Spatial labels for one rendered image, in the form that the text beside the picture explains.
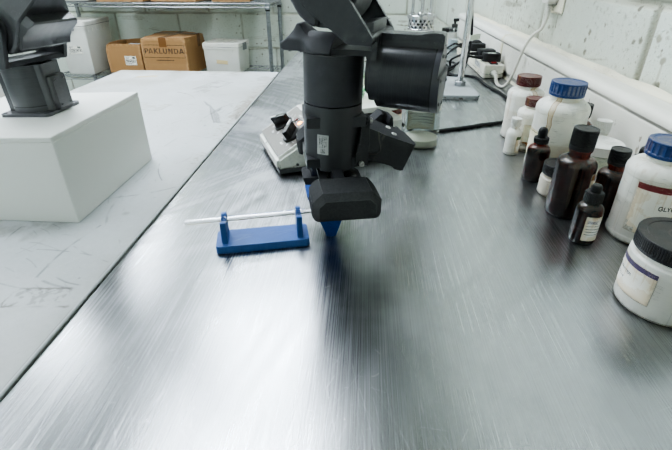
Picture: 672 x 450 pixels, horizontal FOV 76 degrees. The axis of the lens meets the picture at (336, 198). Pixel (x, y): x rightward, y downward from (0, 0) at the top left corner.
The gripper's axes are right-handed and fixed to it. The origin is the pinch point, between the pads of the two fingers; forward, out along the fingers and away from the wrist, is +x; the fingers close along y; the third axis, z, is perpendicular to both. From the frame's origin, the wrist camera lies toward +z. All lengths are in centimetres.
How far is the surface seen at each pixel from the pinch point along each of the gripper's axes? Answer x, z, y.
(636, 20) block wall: -17, 53, 24
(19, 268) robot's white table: 4.0, -32.2, -1.3
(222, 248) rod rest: 2.8, -11.9, -2.1
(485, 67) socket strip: 1, 53, 71
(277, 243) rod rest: 2.8, -6.1, -2.1
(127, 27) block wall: 19, -100, 301
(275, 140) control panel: 0.3, -5.4, 22.1
